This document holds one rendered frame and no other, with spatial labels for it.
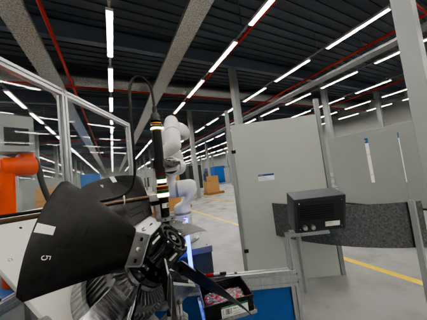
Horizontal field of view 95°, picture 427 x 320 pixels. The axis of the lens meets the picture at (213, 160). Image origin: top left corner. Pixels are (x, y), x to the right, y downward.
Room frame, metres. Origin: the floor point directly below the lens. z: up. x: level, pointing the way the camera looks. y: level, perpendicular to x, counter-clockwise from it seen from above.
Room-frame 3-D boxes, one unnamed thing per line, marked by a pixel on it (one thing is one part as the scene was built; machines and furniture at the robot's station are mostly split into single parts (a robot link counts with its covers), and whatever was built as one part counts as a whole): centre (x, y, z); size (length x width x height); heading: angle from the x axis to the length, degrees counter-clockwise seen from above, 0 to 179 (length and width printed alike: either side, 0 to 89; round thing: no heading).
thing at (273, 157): (2.50, -0.82, 1.10); 1.21 x 0.05 x 2.20; 88
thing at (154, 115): (0.74, 0.20, 1.47); 0.04 x 0.04 x 0.46
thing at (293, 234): (1.07, -0.44, 1.04); 0.24 x 0.03 x 0.03; 88
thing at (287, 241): (1.08, -0.34, 0.96); 0.03 x 0.03 x 0.20; 88
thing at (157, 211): (0.73, 0.21, 1.31); 0.09 x 0.07 x 0.10; 123
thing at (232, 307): (0.93, 0.02, 0.85); 0.22 x 0.17 x 0.07; 103
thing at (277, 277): (1.09, 0.09, 0.82); 0.90 x 0.04 x 0.08; 88
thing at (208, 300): (0.93, 0.02, 0.84); 0.19 x 0.14 x 0.04; 103
